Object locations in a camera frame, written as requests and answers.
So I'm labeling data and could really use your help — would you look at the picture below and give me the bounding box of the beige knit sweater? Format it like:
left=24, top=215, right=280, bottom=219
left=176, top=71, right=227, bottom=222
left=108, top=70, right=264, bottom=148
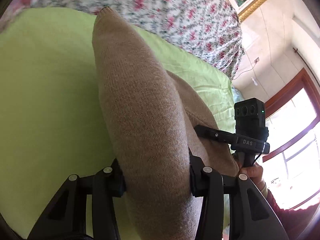
left=92, top=8, right=239, bottom=239

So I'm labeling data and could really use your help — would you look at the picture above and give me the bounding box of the dark red sleeve forearm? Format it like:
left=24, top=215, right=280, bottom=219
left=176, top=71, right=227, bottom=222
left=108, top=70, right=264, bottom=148
left=261, top=184, right=319, bottom=239

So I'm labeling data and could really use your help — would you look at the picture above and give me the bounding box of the person's right hand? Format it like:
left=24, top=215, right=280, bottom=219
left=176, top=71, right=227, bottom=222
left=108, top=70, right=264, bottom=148
left=235, top=158, right=268, bottom=197

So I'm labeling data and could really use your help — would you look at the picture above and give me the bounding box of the lime green bed sheet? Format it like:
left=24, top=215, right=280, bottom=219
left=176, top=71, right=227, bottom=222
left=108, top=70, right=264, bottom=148
left=1, top=8, right=234, bottom=239

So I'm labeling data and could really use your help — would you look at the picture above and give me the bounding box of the rose floral quilt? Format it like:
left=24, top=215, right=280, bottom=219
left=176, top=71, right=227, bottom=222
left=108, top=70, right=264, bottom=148
left=1, top=0, right=244, bottom=79

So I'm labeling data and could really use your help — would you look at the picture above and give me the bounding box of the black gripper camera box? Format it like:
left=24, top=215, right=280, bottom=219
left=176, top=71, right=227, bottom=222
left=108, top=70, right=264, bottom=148
left=234, top=98, right=269, bottom=142

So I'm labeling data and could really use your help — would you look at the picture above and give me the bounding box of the red wooden window frame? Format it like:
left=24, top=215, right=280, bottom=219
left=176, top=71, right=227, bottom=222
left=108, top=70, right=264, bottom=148
left=261, top=69, right=319, bottom=210

